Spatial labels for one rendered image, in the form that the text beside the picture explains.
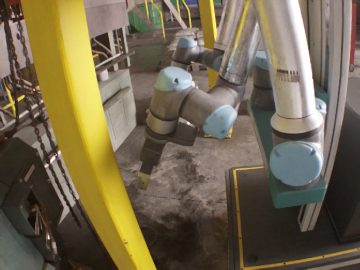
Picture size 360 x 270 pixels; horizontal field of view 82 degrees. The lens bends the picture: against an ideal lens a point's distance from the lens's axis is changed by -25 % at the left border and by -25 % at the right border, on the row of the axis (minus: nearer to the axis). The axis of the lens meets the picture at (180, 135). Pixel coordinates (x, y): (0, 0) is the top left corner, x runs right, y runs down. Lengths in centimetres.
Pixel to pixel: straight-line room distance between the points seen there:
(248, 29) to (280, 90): 19
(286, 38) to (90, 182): 51
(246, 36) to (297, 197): 43
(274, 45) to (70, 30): 37
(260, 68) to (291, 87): 63
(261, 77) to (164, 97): 59
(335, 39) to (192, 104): 44
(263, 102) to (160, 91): 62
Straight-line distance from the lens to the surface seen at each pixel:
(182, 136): 65
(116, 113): 240
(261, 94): 111
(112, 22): 251
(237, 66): 63
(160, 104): 60
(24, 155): 102
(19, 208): 81
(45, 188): 110
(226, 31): 98
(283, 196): 71
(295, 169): 52
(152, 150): 65
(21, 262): 93
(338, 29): 75
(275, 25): 44
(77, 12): 54
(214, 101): 57
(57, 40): 50
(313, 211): 107
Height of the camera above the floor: 119
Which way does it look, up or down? 29 degrees down
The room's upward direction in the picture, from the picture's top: 8 degrees counter-clockwise
